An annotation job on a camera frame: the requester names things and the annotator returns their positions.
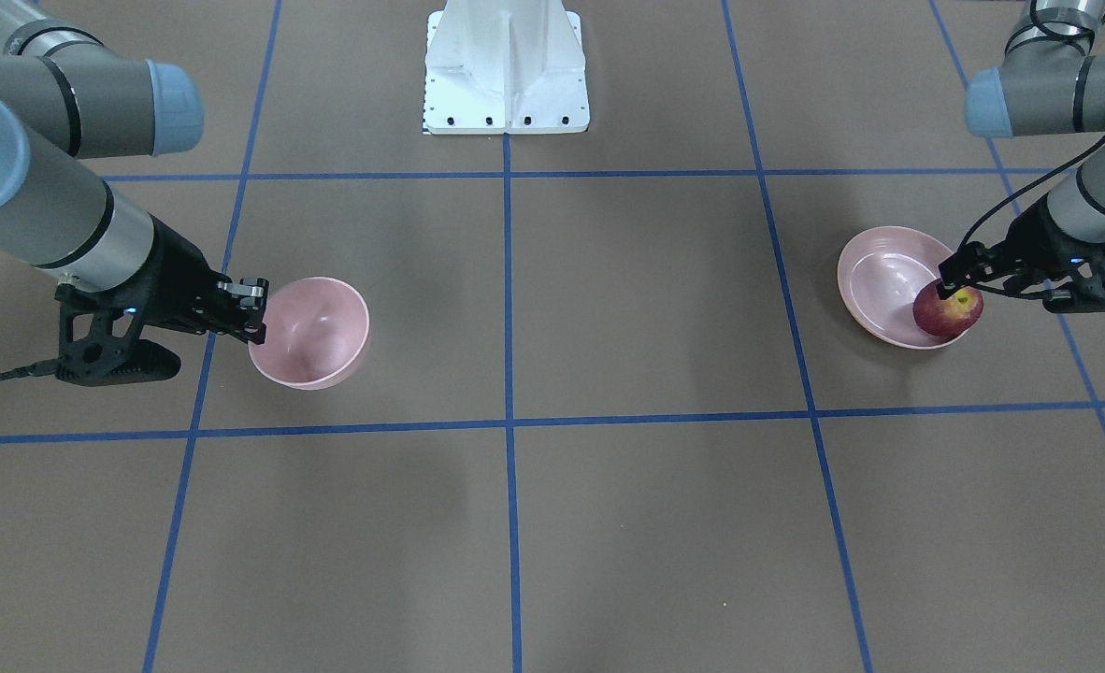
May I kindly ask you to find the pink plate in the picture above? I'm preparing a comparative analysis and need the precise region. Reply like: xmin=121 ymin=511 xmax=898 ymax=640
xmin=836 ymin=227 xmax=966 ymax=350

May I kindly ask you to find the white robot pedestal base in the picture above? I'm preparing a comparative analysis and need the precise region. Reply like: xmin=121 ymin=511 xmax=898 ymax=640
xmin=422 ymin=1 xmax=591 ymax=136

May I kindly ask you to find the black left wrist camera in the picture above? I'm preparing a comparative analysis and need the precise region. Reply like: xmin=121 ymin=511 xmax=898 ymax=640
xmin=1042 ymin=235 xmax=1105 ymax=314

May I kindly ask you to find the pink bowl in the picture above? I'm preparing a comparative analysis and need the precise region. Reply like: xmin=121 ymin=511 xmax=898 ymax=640
xmin=248 ymin=277 xmax=372 ymax=391

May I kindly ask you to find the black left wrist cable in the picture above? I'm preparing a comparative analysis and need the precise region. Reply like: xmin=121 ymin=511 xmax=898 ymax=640
xmin=953 ymin=0 xmax=1105 ymax=257

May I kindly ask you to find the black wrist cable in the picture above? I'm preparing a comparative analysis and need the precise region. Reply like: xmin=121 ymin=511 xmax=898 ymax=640
xmin=953 ymin=0 xmax=1105 ymax=257
xmin=0 ymin=362 xmax=60 ymax=390

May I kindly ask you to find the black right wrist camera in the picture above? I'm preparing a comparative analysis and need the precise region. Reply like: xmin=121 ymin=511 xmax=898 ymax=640
xmin=53 ymin=282 xmax=181 ymax=387

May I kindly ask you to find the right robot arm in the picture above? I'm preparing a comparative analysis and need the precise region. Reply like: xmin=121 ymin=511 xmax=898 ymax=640
xmin=0 ymin=1 xmax=267 ymax=341

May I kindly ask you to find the red apple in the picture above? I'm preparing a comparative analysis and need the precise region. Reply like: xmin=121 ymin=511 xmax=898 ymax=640
xmin=911 ymin=280 xmax=983 ymax=339

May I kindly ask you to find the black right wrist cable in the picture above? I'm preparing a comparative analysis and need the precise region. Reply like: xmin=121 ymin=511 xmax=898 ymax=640
xmin=0 ymin=362 xmax=60 ymax=390

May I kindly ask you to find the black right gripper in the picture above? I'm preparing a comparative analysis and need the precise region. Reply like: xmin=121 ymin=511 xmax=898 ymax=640
xmin=135 ymin=218 xmax=269 ymax=345

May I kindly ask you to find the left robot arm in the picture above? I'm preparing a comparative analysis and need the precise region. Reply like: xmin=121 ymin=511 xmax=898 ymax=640
xmin=936 ymin=1 xmax=1105 ymax=312

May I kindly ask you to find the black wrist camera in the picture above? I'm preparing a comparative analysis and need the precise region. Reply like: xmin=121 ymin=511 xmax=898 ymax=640
xmin=53 ymin=282 xmax=181 ymax=387
xmin=1042 ymin=235 xmax=1105 ymax=314

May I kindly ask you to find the brown table mat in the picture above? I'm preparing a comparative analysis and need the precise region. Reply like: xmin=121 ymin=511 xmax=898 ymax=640
xmin=0 ymin=1 xmax=1105 ymax=672

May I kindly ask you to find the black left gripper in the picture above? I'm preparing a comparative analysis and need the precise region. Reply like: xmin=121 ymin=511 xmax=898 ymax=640
xmin=936 ymin=194 xmax=1087 ymax=302

